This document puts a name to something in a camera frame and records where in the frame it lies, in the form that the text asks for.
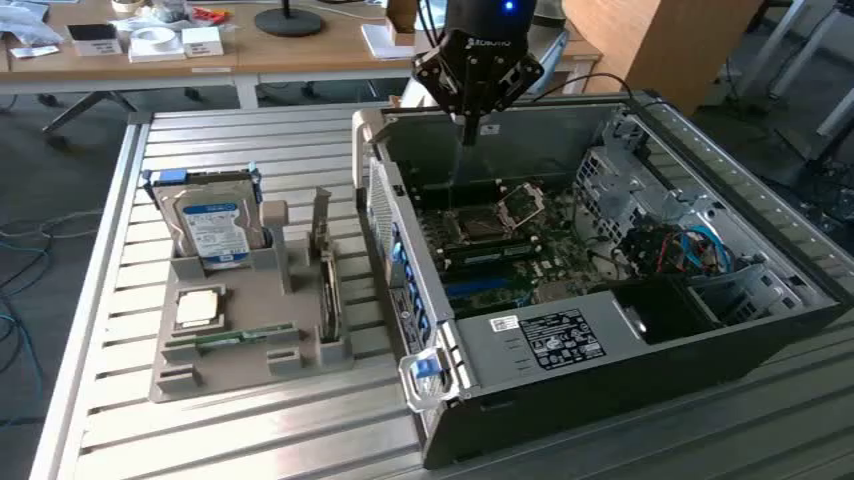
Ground silver CPU chip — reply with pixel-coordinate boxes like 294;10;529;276
175;288;224;330

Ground black round lamp base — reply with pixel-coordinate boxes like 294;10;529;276
252;0;327;39

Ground perforated metal drive cage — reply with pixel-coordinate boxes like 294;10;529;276
571;144;679;246

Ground dark grey bundle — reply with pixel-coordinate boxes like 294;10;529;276
150;0;194;25

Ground orange plastic item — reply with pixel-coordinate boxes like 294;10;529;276
188;5;234;27

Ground blue case latch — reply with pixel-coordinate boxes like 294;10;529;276
411;355;447;380

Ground metal disk bay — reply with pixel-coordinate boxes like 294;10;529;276
685;262;806;327

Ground blue expansion slot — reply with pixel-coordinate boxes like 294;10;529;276
443;276;521;302

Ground wooden desk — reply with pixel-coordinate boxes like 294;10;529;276
0;0;428;146

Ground white box with black lid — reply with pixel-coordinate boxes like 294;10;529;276
64;22;123;58

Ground white desk frame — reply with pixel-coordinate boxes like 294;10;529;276
765;0;854;137

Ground Nvidia graphics card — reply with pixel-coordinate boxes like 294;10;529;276
308;186;347;347

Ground green RAM stick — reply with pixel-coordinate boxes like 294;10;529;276
192;323;299;350

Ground blue SATA wire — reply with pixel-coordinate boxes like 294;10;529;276
686;224;737;275
671;230;702;275

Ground RAM stick with white label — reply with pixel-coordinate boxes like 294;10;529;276
459;244;537;267

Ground green motherboard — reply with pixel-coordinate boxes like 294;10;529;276
412;182;639;317

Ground brown cardboard box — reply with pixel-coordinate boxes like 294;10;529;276
384;0;428;35

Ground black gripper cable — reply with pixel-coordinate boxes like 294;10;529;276
414;0;446;51

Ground wooden cabinet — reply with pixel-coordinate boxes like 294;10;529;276
562;0;766;117

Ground white label card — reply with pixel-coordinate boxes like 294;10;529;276
8;44;62;60

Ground black open PC case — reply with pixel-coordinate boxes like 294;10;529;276
351;89;850;471

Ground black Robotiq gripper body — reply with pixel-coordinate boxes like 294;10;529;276
436;0;539;104

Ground blue floor cable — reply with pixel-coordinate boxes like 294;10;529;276
0;242;55;429

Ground white paper stack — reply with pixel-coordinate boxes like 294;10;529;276
360;22;419;62

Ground grey printed parts rack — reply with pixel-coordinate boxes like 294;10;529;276
151;198;359;404

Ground grey power supply unit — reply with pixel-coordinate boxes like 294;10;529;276
436;292;650;397

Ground metal socket cover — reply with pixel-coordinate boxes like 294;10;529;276
497;182;546;232

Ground white floor cable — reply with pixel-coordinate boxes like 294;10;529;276
0;207;106;241

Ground white tape roll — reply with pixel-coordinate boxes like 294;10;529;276
126;27;188;65

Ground small white box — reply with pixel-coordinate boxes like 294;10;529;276
179;25;224;59

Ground clear plastic bag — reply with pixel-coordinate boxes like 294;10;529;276
0;0;67;47

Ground CPU socket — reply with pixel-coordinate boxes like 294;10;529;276
451;203;517;242

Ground hard disk in blue caddy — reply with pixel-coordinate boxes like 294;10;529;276
142;162;263;272

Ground grey chipset heatsink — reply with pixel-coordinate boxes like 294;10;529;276
537;282;583;304

